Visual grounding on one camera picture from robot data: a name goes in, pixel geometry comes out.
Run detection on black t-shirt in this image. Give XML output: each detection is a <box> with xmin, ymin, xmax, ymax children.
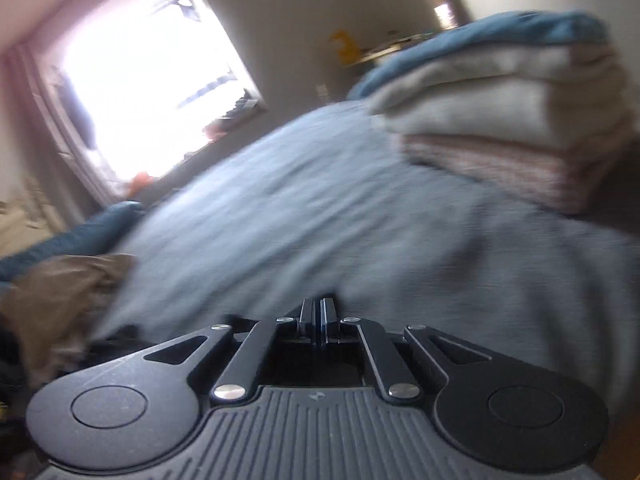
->
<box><xmin>1</xmin><ymin>325</ymin><xmax>152</xmax><ymax>448</ymax></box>

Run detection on beige clothes pile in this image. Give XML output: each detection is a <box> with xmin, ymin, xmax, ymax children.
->
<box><xmin>1</xmin><ymin>254</ymin><xmax>134</xmax><ymax>389</ymax></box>

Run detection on clothes on window sill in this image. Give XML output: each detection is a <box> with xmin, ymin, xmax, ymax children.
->
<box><xmin>220</xmin><ymin>91</ymin><xmax>259</xmax><ymax>124</ymax></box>

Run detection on folded clothes stack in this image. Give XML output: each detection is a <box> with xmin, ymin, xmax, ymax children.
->
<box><xmin>349</xmin><ymin>11</ymin><xmax>636</xmax><ymax>214</ymax></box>

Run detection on grey bed blanket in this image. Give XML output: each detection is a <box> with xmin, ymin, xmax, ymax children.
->
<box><xmin>96</xmin><ymin>102</ymin><xmax>639</xmax><ymax>413</ymax></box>

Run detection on blue duvet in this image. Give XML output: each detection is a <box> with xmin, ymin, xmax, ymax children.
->
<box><xmin>1</xmin><ymin>200</ymin><xmax>145</xmax><ymax>284</ymax></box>

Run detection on orange item on sill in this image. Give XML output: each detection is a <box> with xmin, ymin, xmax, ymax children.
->
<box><xmin>127</xmin><ymin>172</ymin><xmax>154</xmax><ymax>197</ymax></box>

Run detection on grey curtain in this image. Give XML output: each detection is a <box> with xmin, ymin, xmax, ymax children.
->
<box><xmin>1</xmin><ymin>44</ymin><xmax>119</xmax><ymax>226</ymax></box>

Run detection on white low cabinet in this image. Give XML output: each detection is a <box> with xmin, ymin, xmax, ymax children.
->
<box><xmin>348</xmin><ymin>32</ymin><xmax>439</xmax><ymax>67</ymax></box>

